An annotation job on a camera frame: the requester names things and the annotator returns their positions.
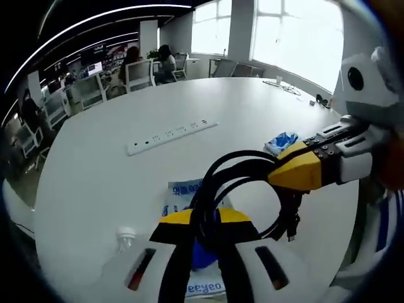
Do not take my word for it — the thin black cable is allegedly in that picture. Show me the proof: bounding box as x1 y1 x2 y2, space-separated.
263 80 301 95

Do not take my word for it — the blue white wipes packet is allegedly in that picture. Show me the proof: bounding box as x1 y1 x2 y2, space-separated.
168 179 236 219
264 131 300 156
184 239 228 299

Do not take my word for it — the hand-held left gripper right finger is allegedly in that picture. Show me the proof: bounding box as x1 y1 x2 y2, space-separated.
217 208 320 303

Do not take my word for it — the clear plastic bottle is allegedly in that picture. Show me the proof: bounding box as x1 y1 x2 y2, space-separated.
100 226 149 297

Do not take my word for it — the grey office chair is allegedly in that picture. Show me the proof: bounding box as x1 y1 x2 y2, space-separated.
232 62 264 78
210 59 238 78

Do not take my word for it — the person's right hand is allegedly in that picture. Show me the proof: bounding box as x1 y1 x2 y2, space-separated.
374 128 404 190

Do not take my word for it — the white office chair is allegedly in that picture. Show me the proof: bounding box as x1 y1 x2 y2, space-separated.
12 126 44 158
125 59 156 93
44 94 71 130
172 53 189 80
78 74 107 110

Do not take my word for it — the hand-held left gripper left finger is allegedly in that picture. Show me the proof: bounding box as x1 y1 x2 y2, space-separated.
110 209 195 303

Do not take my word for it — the white power strip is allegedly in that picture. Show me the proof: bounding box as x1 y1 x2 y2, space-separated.
127 121 219 157

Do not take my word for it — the small black object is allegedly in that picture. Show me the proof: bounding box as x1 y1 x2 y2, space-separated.
316 93 331 110

